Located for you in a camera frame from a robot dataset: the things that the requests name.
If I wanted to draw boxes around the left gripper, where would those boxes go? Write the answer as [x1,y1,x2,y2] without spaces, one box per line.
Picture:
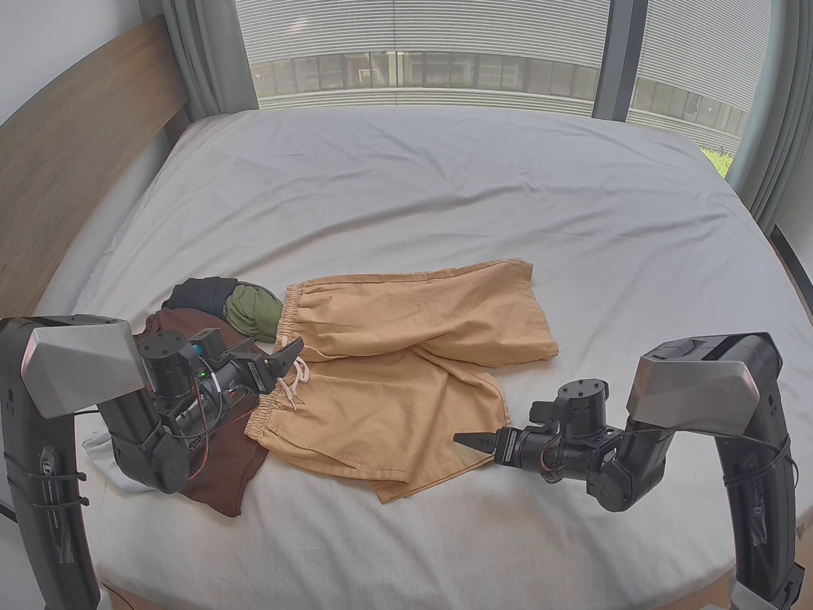
[216,336,306,402]

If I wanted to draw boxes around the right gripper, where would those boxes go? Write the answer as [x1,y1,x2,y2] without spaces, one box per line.
[453,425,555,471]

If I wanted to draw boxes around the tan shorts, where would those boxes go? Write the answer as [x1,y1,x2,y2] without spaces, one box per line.
[244,258,561,505]

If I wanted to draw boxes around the bed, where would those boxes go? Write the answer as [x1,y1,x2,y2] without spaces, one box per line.
[0,13,813,610]

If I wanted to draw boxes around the green garment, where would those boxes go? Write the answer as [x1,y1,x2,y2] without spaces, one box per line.
[224,282,285,344]

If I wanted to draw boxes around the black garment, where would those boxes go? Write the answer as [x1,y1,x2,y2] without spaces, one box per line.
[162,277,239,319]

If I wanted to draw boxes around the brown garment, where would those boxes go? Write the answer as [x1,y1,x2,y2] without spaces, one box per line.
[133,308,268,518]

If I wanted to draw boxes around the white garment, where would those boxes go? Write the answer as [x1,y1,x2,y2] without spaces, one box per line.
[81,430,153,493]

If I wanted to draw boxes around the grey-green curtain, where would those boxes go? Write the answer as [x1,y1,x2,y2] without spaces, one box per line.
[724,0,813,233]
[133,0,258,122]

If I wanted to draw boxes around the window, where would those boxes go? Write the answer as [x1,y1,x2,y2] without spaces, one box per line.
[229,0,785,173]

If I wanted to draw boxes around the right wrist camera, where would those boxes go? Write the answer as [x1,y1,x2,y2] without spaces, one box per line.
[529,399,563,429]

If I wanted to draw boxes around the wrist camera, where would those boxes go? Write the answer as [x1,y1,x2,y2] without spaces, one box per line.
[191,327,228,362]
[529,399,563,429]

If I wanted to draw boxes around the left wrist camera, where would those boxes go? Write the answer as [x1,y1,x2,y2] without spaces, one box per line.
[191,327,228,362]

